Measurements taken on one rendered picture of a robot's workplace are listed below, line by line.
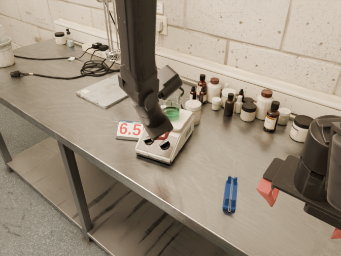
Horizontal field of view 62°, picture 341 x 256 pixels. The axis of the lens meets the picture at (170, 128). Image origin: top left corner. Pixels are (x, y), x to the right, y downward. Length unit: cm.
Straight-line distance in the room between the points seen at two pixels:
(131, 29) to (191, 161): 55
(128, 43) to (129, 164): 50
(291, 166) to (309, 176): 7
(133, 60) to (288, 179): 31
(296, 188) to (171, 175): 49
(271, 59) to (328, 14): 24
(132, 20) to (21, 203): 166
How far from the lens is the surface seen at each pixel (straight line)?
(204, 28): 132
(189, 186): 84
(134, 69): 53
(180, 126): 91
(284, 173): 46
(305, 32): 115
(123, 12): 46
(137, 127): 102
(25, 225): 187
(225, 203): 79
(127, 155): 95
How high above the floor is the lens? 136
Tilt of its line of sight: 35 degrees down
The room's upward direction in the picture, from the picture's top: straight up
